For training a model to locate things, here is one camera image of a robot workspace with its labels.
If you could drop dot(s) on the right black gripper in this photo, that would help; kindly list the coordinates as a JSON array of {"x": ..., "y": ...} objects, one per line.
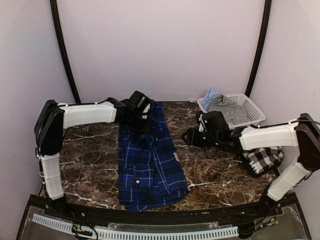
[{"x": 192, "y": 139}]

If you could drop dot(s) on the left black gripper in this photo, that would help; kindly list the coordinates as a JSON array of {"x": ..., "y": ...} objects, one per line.
[{"x": 147, "y": 127}]

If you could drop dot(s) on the blue plaid long sleeve shirt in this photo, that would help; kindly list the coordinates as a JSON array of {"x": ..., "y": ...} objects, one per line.
[{"x": 149, "y": 171}]

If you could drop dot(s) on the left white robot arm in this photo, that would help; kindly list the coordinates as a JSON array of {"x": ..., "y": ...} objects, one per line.
[{"x": 56, "y": 118}]

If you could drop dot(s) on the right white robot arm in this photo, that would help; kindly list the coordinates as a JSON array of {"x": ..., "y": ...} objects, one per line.
[{"x": 302, "y": 133}]

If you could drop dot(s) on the light blue shirt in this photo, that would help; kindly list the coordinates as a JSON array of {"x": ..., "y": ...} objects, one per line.
[{"x": 210, "y": 95}]

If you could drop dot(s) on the grey button shirt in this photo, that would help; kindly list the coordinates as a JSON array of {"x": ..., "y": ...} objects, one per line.
[{"x": 233, "y": 113}]

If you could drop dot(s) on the white plastic laundry basket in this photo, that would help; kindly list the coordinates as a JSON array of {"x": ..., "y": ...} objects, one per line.
[{"x": 254, "y": 114}]

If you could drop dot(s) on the black white checkered folded shirt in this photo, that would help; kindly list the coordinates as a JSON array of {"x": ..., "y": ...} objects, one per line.
[{"x": 260, "y": 161}]

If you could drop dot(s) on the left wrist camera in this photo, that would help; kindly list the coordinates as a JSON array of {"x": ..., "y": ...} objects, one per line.
[{"x": 139, "y": 104}]

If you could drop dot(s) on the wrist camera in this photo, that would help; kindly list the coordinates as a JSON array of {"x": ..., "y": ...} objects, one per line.
[
  {"x": 139, "y": 104},
  {"x": 212, "y": 122}
]

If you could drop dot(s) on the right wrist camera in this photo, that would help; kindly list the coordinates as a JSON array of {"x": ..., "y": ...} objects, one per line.
[{"x": 212, "y": 122}]

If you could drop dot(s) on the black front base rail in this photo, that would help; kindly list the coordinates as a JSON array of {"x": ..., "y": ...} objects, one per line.
[{"x": 245, "y": 215}]

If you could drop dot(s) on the white slotted cable duct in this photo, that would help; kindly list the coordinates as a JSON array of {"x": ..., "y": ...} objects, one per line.
[{"x": 121, "y": 231}]

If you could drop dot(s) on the right black corner post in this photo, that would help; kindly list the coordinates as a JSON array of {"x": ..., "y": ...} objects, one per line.
[{"x": 260, "y": 47}]

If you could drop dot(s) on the black corner post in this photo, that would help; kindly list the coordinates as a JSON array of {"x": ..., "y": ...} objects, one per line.
[
  {"x": 260, "y": 47},
  {"x": 63, "y": 50}
]

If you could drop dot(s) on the left black corner post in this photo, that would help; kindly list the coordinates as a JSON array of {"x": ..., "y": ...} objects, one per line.
[{"x": 63, "y": 50}]

